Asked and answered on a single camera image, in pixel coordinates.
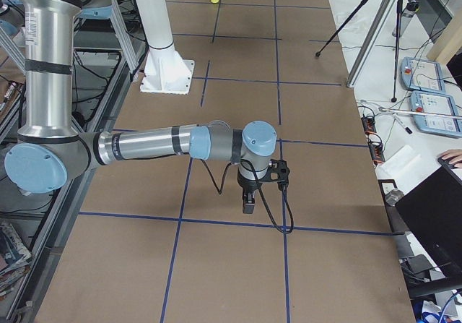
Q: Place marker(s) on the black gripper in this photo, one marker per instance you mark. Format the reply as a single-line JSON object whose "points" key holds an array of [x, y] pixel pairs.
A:
{"points": [[248, 186]]}

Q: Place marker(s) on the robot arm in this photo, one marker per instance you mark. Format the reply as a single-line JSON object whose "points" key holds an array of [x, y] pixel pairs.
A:
{"points": [[50, 152]]}

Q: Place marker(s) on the stack of magazines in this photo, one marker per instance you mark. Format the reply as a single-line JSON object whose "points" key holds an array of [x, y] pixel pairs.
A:
{"points": [[15, 258]]}

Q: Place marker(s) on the person's hand on mouse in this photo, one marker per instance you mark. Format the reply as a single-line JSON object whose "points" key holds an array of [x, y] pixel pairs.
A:
{"points": [[453, 157]]}

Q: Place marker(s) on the orange black power strip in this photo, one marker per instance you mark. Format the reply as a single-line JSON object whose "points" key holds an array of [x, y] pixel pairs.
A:
{"points": [[374, 141]]}

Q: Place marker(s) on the metal hex weight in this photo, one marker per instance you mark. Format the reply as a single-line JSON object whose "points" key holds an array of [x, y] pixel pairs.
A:
{"points": [[393, 196]]}

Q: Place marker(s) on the white folded cloth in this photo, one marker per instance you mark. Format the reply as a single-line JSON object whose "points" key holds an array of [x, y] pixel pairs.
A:
{"points": [[400, 162]]}

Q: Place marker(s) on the black laptop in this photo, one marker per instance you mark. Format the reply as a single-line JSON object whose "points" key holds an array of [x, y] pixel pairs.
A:
{"points": [[432, 212]]}

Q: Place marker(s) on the lower blue teach pendant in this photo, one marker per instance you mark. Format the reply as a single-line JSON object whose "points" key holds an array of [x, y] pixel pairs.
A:
{"points": [[435, 113]]}

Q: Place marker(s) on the blue teach pendant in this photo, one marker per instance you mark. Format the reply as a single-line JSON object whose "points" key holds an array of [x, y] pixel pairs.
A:
{"points": [[435, 113], [422, 75]]}

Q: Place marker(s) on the upper blue teach pendant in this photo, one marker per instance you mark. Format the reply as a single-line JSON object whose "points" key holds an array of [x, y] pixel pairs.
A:
{"points": [[422, 75]]}

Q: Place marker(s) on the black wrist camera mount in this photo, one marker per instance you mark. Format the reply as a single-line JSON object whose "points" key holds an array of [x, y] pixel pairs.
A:
{"points": [[277, 172]]}

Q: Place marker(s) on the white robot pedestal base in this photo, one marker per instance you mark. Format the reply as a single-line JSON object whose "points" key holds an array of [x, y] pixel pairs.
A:
{"points": [[165, 70]]}

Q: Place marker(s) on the aluminium frame post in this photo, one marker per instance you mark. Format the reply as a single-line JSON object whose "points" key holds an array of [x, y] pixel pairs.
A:
{"points": [[384, 10]]}

